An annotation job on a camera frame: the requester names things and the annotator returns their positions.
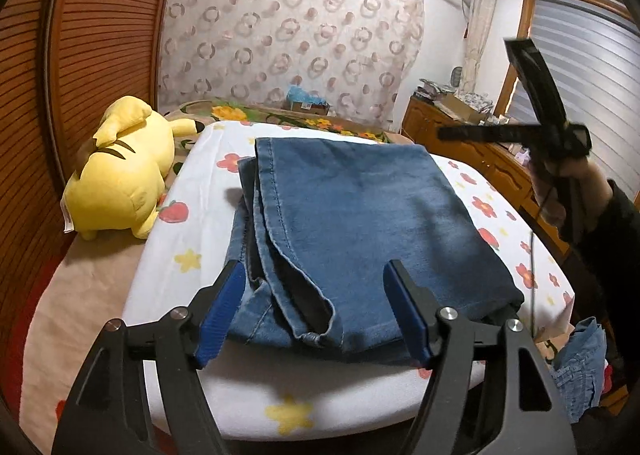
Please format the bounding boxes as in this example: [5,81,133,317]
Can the blue denim pants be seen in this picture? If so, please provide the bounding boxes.
[227,138,524,365]

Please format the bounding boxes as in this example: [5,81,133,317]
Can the person right forearm dark sleeve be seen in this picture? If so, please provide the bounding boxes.
[573,181,639,379]

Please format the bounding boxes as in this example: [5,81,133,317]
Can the person right hand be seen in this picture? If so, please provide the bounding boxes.
[527,157,613,230]

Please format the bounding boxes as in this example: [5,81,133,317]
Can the brown wooden side cabinet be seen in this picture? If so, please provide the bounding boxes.
[401,96,568,264]

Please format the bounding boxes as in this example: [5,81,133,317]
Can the grey zebra window blind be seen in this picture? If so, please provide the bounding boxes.
[528,0,640,196]

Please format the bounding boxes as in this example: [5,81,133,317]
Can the cardboard box on cabinet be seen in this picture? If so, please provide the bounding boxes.
[434,93,487,125]

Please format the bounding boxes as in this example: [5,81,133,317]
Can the floral beige bed blanket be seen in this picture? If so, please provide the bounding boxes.
[19,98,417,455]

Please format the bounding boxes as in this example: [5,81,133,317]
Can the blue denim garment on floor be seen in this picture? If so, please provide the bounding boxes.
[550,317,606,423]

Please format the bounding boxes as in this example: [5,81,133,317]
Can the beige tied drape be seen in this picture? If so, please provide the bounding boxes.
[460,0,497,93]

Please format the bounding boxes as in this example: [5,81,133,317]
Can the yellow plush toy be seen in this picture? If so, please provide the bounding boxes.
[60,96,205,241]

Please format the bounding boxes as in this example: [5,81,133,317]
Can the circle pattern sheer curtain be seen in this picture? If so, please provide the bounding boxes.
[157,0,424,128]

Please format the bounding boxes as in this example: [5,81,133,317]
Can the brown louvered wardrobe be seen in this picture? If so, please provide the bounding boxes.
[0,0,184,315]

